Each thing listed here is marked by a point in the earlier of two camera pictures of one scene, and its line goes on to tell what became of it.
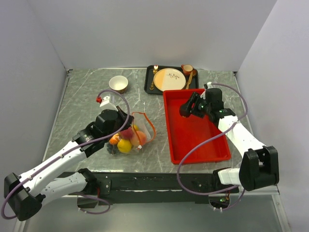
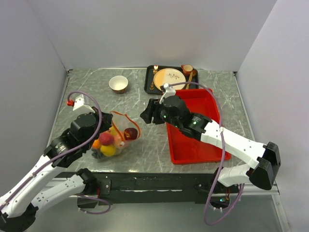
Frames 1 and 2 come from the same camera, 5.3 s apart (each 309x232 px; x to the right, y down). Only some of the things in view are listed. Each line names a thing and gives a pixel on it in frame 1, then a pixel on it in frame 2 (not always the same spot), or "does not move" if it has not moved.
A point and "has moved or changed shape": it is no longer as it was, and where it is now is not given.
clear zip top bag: (131, 139) has moved or changed shape
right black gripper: (194, 98) to (147, 114)
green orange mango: (114, 139) has moved or changed shape
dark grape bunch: (112, 149) to (98, 154)
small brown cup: (187, 69) does not move
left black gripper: (121, 114) to (106, 118)
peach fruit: (138, 138) to (118, 139)
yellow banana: (136, 127) has moved or changed shape
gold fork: (155, 70) does not move
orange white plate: (169, 79) does not move
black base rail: (159, 187) does not move
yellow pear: (124, 146) to (107, 150)
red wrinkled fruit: (126, 134) has moved or changed shape
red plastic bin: (185, 133) does not move
